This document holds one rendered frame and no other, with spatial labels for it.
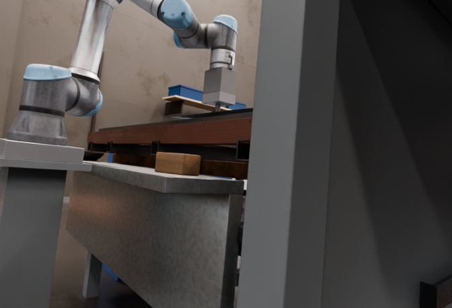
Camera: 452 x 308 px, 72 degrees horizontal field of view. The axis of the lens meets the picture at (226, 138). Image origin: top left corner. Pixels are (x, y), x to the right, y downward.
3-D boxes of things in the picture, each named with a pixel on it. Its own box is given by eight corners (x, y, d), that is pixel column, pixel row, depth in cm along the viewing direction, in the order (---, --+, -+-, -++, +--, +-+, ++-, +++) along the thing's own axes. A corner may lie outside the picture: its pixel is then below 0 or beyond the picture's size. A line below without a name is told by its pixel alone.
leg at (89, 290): (94, 292, 163) (110, 162, 169) (98, 296, 159) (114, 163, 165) (82, 294, 159) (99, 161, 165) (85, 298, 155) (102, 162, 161)
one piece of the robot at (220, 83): (247, 62, 97) (242, 113, 96) (227, 67, 104) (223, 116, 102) (222, 52, 91) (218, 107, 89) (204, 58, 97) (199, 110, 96)
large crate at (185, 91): (190, 104, 566) (192, 93, 568) (203, 102, 539) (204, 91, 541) (167, 98, 533) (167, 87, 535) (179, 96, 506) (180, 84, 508)
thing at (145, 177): (81, 164, 171) (82, 159, 171) (243, 194, 71) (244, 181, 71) (40, 161, 159) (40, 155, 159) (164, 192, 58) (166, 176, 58)
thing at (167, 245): (73, 229, 168) (81, 164, 171) (229, 358, 68) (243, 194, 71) (65, 230, 166) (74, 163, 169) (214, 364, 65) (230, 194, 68)
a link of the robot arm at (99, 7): (40, 107, 99) (81, -55, 102) (71, 115, 114) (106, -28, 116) (72, 115, 97) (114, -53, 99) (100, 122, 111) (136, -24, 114)
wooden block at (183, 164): (153, 171, 79) (156, 151, 79) (171, 172, 83) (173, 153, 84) (181, 175, 72) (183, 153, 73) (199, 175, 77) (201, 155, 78)
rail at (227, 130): (94, 144, 172) (95, 133, 172) (434, 146, 47) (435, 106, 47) (87, 143, 169) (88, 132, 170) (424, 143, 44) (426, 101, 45)
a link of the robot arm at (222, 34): (214, 25, 103) (240, 25, 101) (211, 57, 102) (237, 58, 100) (208, 13, 95) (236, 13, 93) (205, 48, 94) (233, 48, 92)
